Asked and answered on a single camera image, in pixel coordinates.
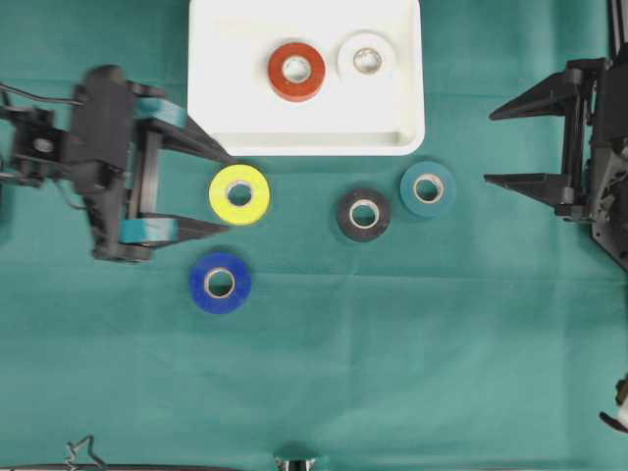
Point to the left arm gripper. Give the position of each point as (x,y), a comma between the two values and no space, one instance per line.
(117,203)

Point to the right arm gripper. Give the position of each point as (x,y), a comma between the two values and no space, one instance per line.
(604,198)

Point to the red tape roll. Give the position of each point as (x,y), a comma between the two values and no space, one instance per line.
(296,71)

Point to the white tape roll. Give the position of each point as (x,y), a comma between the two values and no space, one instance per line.
(365,58)

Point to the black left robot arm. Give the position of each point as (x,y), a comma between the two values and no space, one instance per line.
(37,147)

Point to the yellow tape roll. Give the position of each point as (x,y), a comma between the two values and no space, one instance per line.
(239,195)

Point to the blue tape roll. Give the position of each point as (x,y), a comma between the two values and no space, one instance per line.
(219,283)

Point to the teal tape roll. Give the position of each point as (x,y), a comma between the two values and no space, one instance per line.
(427,189)

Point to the black tape roll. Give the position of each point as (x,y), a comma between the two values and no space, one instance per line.
(363,214)

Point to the white plastic tray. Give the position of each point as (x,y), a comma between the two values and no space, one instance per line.
(230,97)

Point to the white object right edge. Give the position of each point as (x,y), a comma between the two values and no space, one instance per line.
(618,422)

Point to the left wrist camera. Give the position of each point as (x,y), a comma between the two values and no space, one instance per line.
(102,122)

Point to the metal wire clip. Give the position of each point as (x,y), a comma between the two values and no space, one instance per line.
(74,450)

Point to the metal bracket bottom edge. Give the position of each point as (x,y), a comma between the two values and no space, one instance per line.
(295,464)

